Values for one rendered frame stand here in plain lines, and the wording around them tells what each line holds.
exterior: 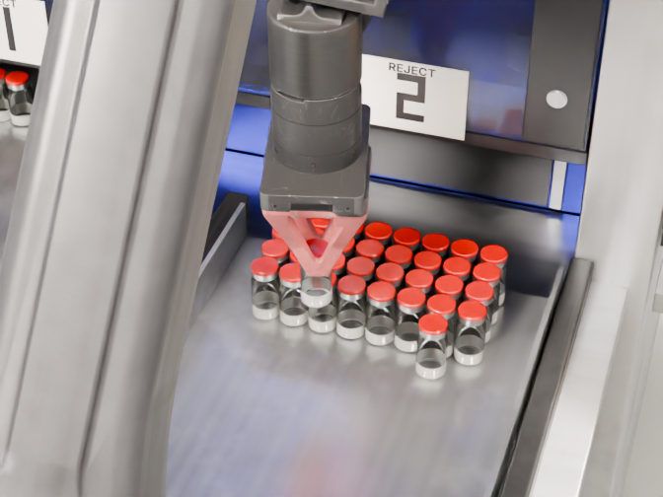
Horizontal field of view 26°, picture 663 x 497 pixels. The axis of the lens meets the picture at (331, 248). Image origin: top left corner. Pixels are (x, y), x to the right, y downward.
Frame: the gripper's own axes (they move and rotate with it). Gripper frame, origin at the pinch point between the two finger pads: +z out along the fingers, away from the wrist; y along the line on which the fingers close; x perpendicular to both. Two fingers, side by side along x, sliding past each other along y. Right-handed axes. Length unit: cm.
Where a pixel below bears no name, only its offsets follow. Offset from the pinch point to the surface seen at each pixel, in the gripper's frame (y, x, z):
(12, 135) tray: 27.4, 29.4, 10.8
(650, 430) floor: 79, -44, 101
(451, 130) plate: 13.9, -9.0, -0.8
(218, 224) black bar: 13.5, 9.1, 8.8
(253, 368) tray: -1.0, 4.9, 10.2
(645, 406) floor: 84, -44, 101
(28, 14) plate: 22.4, 24.5, -4.7
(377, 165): 23.3, -3.2, 9.7
